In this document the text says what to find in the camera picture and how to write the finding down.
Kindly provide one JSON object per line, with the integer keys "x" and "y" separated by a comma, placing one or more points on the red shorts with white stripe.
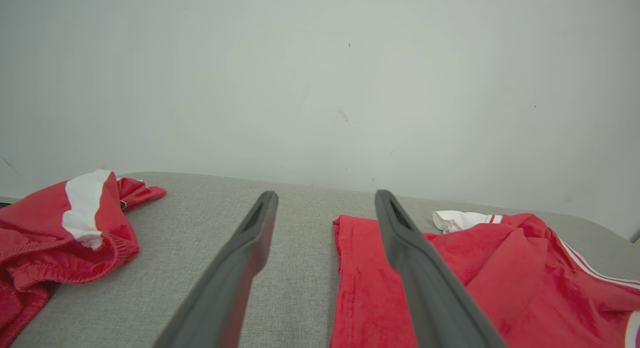
{"x": 40, "y": 228}

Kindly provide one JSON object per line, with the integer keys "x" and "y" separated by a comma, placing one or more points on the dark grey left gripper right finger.
{"x": 435, "y": 298}

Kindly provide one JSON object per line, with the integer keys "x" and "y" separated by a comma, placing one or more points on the red jersey with lettering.
{"x": 525, "y": 288}

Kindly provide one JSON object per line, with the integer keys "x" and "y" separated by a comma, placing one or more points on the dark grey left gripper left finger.
{"x": 230, "y": 278}

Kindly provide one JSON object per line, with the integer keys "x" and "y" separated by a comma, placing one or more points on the grey fabric sofa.
{"x": 290, "y": 298}

